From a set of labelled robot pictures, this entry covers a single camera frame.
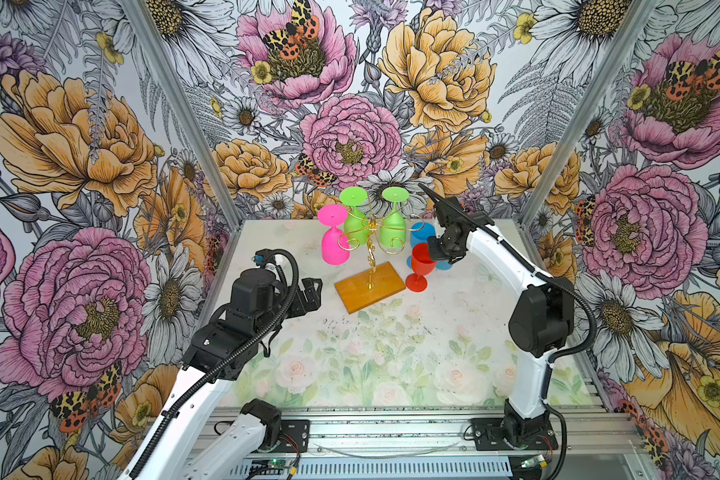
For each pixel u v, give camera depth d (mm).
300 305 587
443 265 1114
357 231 846
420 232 992
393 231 870
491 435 738
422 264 897
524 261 556
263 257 577
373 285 1001
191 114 912
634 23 730
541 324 513
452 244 710
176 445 389
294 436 741
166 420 393
